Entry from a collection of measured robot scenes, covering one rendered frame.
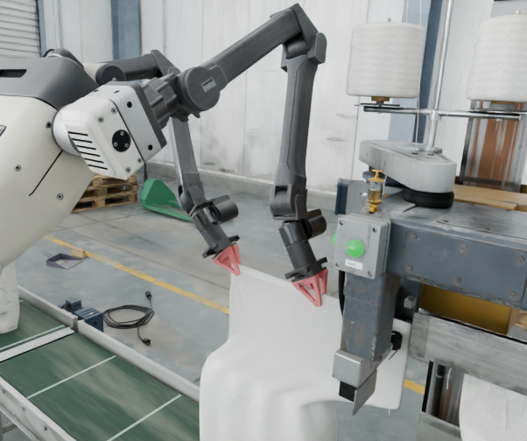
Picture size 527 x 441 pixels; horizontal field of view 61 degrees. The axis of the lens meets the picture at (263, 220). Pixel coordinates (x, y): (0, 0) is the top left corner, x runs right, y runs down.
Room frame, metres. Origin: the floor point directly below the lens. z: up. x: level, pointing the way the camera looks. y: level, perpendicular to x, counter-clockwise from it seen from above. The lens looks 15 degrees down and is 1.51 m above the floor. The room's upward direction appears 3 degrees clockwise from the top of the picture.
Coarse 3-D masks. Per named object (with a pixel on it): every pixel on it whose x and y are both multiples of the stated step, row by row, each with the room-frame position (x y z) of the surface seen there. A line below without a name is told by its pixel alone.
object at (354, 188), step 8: (352, 184) 1.18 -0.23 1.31; (360, 184) 1.17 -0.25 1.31; (368, 184) 1.15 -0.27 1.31; (352, 192) 1.18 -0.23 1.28; (360, 192) 1.16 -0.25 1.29; (384, 192) 1.13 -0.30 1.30; (392, 192) 1.11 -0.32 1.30; (352, 200) 1.18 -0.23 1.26; (352, 208) 1.17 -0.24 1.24; (360, 208) 1.16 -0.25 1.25
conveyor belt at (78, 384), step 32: (32, 352) 1.78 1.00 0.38; (64, 352) 1.79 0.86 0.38; (96, 352) 1.80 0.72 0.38; (32, 384) 1.55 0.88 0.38; (64, 384) 1.56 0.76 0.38; (96, 384) 1.57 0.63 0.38; (128, 384) 1.58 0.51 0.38; (160, 384) 1.59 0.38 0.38; (64, 416) 1.37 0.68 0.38; (96, 416) 1.38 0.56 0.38; (128, 416) 1.39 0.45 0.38; (160, 416) 1.40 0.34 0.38; (192, 416) 1.41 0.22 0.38
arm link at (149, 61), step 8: (144, 56) 1.41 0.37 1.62; (152, 56) 1.42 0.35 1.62; (160, 56) 1.43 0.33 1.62; (120, 64) 1.36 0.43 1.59; (128, 64) 1.37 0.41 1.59; (136, 64) 1.38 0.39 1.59; (144, 64) 1.40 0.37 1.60; (152, 64) 1.40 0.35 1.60; (160, 64) 1.41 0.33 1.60; (168, 64) 1.42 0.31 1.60; (128, 72) 1.36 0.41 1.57; (136, 72) 1.37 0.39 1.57; (144, 72) 1.39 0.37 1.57; (152, 72) 1.41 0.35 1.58; (160, 72) 1.48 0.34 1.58; (128, 80) 1.39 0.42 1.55
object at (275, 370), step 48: (240, 288) 1.13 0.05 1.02; (288, 288) 1.02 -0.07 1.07; (240, 336) 1.12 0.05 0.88; (288, 336) 1.02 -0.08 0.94; (336, 336) 0.94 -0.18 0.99; (240, 384) 1.01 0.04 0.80; (288, 384) 0.96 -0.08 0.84; (336, 384) 0.93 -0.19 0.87; (384, 384) 0.87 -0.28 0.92; (240, 432) 0.99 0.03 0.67; (288, 432) 0.92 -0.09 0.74; (336, 432) 0.97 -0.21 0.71
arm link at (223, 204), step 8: (192, 192) 1.19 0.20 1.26; (200, 192) 1.20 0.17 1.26; (200, 200) 1.19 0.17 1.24; (208, 200) 1.22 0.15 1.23; (216, 200) 1.23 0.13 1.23; (224, 200) 1.25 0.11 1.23; (232, 200) 1.25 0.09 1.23; (200, 208) 1.22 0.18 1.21; (216, 208) 1.22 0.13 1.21; (224, 208) 1.22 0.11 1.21; (232, 208) 1.23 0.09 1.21; (224, 216) 1.21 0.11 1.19; (232, 216) 1.23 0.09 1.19
